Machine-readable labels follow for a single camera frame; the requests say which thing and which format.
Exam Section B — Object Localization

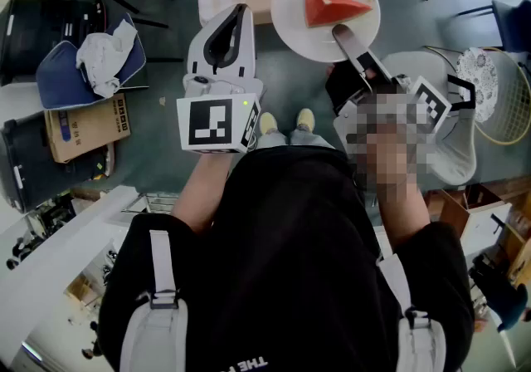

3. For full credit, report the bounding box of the person's leg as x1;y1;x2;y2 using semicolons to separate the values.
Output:
256;129;288;150
289;127;335;150

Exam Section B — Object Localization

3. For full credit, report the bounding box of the grey backpack strap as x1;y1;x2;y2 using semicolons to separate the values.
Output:
375;253;447;372
122;229;190;372

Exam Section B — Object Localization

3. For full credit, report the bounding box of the dark blue chair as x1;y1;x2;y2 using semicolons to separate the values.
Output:
455;0;531;54

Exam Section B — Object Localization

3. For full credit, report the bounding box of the person's left leg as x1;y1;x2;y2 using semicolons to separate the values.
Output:
256;129;288;150

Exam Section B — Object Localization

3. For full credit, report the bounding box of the black suitcase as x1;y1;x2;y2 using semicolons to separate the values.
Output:
0;0;109;87
0;112;115;213

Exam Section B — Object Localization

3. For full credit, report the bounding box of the brown cardboard box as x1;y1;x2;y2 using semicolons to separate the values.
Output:
44;92;133;164

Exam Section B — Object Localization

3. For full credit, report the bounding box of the crumpled white cloth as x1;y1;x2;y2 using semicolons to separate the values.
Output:
76;20;139;100

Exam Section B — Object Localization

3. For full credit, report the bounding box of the person's right shoe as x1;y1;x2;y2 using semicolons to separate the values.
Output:
296;108;316;133

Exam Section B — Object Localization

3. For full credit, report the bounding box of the person's shoe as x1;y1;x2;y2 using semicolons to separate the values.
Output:
296;108;316;133
259;111;278;135

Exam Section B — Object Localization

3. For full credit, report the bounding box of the person's left forearm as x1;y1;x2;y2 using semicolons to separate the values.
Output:
171;150;233;235

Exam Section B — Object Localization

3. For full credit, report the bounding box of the person's right leg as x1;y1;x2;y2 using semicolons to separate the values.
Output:
289;127;335;150

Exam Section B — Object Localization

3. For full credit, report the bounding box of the person's right forearm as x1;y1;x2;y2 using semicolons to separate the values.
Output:
352;129;432;249

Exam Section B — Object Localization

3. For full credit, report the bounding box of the red watermelon slice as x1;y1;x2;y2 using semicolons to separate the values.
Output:
304;0;373;29

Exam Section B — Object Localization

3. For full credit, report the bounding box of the person's left shoe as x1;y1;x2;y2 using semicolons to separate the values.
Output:
259;111;278;135

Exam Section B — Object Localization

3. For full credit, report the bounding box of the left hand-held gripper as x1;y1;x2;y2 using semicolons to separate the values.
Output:
176;2;266;154

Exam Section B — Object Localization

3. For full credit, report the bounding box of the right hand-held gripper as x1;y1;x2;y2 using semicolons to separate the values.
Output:
324;23;453;148

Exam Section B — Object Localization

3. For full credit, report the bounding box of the white round plate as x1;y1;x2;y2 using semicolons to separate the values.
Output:
270;0;382;64

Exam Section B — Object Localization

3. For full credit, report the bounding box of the person's black shirt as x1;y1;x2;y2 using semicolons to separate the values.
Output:
97;145;476;372

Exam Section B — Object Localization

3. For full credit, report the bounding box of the white counter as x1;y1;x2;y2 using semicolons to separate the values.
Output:
0;185;144;372

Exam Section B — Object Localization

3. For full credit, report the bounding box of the metal wire rack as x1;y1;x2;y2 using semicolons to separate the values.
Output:
122;191;179;216

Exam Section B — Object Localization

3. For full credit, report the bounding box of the floral round cushion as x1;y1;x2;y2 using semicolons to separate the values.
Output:
455;46;499;125

